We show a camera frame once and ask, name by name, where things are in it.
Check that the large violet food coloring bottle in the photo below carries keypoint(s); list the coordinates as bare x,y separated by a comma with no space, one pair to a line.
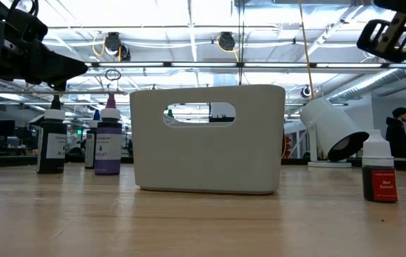
108,153

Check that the large black food coloring bottle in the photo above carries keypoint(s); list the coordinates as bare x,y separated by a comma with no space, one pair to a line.
51,150

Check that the small red label bottle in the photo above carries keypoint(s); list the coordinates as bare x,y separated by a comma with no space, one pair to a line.
379,178

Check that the silver ventilation duct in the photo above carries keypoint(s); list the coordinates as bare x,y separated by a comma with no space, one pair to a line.
366,84

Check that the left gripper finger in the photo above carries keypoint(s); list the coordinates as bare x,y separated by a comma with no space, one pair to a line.
56,66
53,79

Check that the black desk monitor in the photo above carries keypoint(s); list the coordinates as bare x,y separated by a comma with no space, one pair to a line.
3,127

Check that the large blue food coloring bottle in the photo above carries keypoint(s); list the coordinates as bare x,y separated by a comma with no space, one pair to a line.
90,150

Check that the white spot lamp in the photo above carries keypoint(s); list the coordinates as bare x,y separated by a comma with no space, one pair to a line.
331,128

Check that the white plastic bin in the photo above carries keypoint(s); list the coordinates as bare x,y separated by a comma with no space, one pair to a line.
206,160

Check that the person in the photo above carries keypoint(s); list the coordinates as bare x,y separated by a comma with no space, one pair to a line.
397,135

